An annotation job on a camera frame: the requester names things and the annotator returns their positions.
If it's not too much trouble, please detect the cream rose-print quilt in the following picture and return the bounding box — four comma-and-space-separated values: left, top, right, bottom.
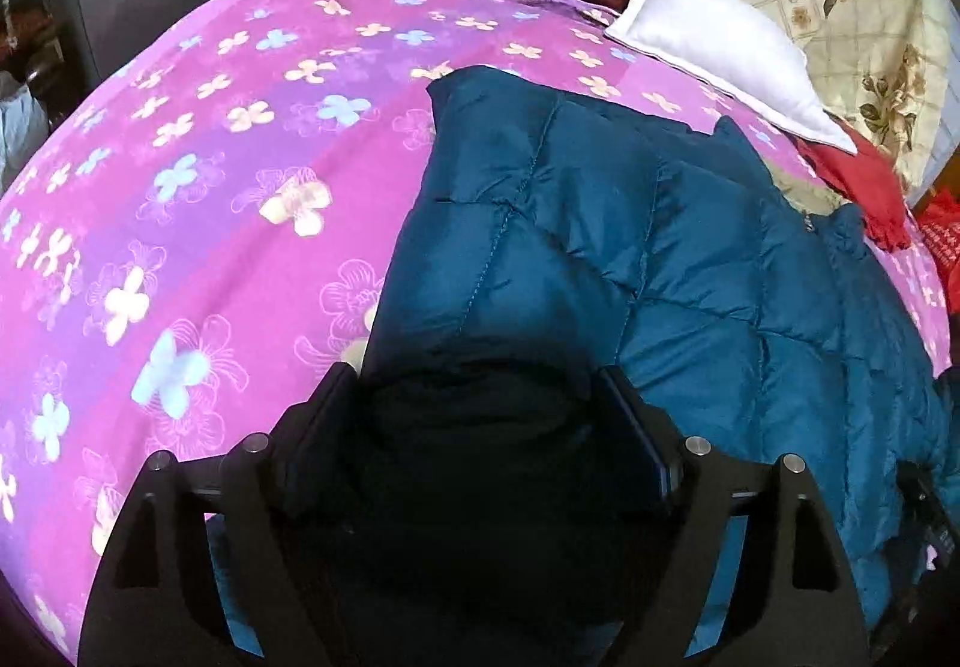
679, 0, 960, 203

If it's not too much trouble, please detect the blue quilted down jacket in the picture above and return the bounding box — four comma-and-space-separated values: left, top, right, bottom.
210, 65, 960, 667

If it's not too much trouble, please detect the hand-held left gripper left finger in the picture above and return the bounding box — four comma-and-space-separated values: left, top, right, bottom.
75, 359, 370, 667

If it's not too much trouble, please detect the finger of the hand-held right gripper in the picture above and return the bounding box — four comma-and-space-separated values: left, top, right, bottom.
896, 461, 950, 563

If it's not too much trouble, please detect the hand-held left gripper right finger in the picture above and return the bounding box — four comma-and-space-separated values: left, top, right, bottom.
598, 365, 875, 667

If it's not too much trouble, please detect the white pillow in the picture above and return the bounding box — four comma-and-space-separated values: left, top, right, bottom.
604, 0, 857, 154

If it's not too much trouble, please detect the red shopping bag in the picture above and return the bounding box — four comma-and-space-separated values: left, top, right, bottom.
911, 191, 960, 338

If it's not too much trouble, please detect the red ruffled cushion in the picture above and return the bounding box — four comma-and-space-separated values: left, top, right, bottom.
791, 131, 920, 253

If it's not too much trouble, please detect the pink floral bedsheet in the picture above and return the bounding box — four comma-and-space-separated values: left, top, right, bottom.
0, 0, 953, 667

